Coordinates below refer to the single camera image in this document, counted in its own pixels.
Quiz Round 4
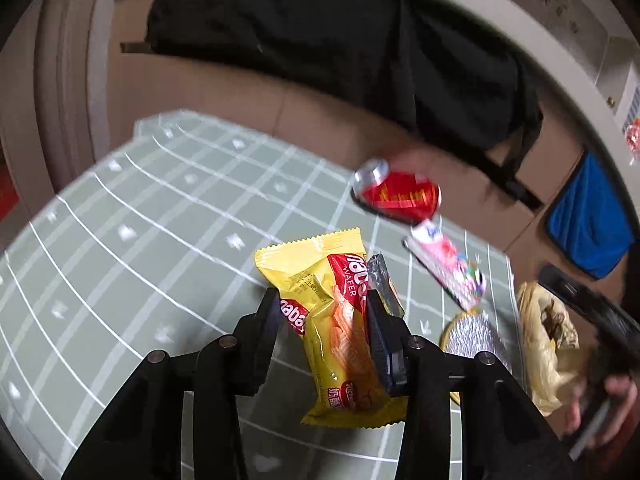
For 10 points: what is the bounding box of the round silver foil lid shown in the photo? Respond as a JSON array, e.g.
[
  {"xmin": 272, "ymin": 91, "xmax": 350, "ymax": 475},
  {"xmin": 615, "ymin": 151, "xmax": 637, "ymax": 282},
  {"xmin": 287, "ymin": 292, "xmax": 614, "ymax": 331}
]
[{"xmin": 439, "ymin": 308, "xmax": 513, "ymax": 377}]

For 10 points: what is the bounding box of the yellow wafer snack bag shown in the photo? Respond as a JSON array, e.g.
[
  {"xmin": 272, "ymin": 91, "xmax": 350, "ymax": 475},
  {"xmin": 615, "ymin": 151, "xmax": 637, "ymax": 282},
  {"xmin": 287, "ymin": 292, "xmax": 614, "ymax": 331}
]
[{"xmin": 254, "ymin": 228, "xmax": 407, "ymax": 429}]

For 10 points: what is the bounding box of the pink colourful carton box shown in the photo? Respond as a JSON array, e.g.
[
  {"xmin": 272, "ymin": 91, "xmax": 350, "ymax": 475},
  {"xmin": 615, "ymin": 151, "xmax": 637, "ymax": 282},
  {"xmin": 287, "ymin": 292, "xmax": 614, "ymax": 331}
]
[{"xmin": 404, "ymin": 220, "xmax": 487, "ymax": 311}]

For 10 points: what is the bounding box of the crushed red soda can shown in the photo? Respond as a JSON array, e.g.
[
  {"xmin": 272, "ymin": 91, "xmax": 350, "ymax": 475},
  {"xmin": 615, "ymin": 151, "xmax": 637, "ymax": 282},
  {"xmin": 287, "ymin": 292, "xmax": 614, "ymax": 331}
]
[{"xmin": 352, "ymin": 158, "xmax": 442, "ymax": 224}]

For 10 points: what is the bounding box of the yellow plastic trash bag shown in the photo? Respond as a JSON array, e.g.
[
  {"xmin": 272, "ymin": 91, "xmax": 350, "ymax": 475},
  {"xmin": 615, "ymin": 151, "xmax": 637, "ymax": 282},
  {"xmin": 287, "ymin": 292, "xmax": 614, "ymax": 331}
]
[{"xmin": 516, "ymin": 282, "xmax": 588, "ymax": 416}]

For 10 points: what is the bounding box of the person's right hand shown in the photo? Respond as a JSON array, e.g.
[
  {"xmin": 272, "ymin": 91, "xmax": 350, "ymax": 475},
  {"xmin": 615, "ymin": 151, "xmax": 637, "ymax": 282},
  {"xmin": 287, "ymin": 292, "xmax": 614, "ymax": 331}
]
[{"xmin": 565, "ymin": 375, "xmax": 638, "ymax": 456}]

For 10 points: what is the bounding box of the blue towel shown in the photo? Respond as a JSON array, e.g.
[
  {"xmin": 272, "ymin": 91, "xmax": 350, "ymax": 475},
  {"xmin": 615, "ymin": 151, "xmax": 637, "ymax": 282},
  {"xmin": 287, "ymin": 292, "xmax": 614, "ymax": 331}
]
[{"xmin": 544, "ymin": 152, "xmax": 634, "ymax": 280}]

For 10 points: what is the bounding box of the black cloth on counter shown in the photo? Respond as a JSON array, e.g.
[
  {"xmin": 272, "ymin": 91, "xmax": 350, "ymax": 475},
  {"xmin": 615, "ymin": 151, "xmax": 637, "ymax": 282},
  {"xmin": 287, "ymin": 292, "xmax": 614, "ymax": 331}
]
[{"xmin": 145, "ymin": 0, "xmax": 544, "ymax": 209}]

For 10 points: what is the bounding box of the beige door frame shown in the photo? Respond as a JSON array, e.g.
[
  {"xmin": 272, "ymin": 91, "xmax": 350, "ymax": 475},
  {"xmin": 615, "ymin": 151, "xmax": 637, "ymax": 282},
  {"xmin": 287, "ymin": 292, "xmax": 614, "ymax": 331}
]
[{"xmin": 1, "ymin": 0, "xmax": 113, "ymax": 217}]

